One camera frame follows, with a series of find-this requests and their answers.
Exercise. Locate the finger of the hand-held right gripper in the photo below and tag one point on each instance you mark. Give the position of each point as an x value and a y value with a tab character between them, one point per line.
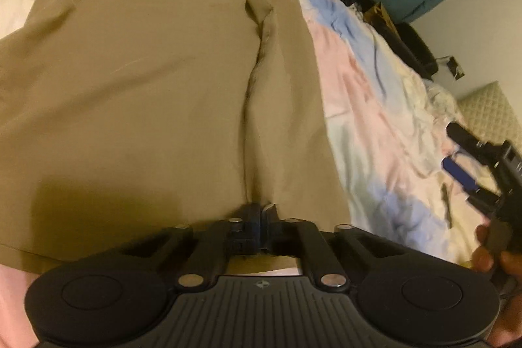
457	170
463	138

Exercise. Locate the cream quilted headboard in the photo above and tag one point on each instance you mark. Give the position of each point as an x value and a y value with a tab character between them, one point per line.
491	107

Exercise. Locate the brown paper bag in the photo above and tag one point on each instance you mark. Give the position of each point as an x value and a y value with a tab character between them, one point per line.
380	14

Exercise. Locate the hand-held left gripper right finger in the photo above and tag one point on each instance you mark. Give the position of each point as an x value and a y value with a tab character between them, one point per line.
268	214

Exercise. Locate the person's right hand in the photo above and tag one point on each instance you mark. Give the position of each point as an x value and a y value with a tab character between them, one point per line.
485	250

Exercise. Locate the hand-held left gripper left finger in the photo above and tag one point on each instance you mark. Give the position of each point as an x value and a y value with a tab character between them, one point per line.
252	223

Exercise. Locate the pastel patchwork blanket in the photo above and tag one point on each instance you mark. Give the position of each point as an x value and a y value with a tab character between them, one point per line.
367	119

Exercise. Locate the khaki garment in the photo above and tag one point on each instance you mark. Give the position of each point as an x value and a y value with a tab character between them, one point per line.
142	95

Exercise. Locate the black bag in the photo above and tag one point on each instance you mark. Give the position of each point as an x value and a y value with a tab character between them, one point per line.
414	48

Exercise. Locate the wall charger plug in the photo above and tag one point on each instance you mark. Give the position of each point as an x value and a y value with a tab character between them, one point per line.
453	66

